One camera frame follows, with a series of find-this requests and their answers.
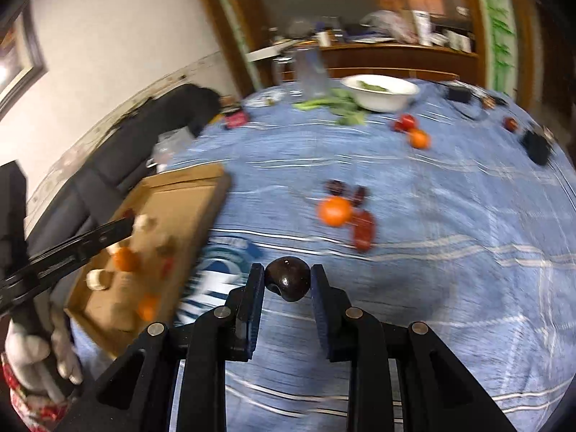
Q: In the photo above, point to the black box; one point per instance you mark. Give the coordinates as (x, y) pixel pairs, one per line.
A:
(536, 147)

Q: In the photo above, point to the framed wall picture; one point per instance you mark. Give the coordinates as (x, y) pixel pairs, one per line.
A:
(18, 63)

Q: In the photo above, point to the clear plastic bag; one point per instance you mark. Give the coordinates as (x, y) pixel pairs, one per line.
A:
(171, 148)

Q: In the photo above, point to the person's left hand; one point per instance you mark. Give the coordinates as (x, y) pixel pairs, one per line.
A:
(27, 351)

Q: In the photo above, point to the dark round fruit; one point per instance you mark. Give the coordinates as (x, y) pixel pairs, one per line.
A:
(288, 279)

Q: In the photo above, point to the person's left forearm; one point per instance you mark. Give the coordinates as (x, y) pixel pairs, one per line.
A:
(27, 411)

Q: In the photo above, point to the black power adapter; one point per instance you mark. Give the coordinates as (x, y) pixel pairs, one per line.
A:
(459, 94)

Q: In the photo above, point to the clear plastic pitcher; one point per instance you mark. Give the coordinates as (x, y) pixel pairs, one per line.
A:
(308, 74)

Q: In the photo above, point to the black sofa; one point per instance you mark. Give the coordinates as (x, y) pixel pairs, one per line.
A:
(148, 121)

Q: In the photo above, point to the green bamboo wall decal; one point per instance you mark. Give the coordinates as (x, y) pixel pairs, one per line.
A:
(499, 31)

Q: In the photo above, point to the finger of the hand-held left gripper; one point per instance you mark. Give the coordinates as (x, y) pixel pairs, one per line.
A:
(76, 249)

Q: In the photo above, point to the white bowl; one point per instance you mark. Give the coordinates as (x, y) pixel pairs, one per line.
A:
(380, 96)

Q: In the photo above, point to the wooden counter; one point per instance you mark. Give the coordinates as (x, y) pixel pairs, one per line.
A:
(396, 60)

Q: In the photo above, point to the pink card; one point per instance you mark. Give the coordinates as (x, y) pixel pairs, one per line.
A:
(236, 120)

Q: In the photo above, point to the red apple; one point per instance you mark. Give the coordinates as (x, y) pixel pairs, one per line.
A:
(510, 124)

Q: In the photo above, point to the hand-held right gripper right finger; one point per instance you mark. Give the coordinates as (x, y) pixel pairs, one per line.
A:
(320, 315)

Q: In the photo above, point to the green leafy vegetables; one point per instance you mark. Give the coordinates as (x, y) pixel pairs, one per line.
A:
(342, 107)

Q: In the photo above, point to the translucent plastic bag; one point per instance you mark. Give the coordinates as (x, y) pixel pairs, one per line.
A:
(389, 27)

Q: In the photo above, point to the cardboard box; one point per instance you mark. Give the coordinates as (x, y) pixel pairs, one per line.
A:
(189, 198)

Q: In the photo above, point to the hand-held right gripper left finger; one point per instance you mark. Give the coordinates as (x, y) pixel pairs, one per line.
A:
(255, 306)

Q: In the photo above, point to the red tomato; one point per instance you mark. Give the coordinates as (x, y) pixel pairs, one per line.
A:
(406, 122)

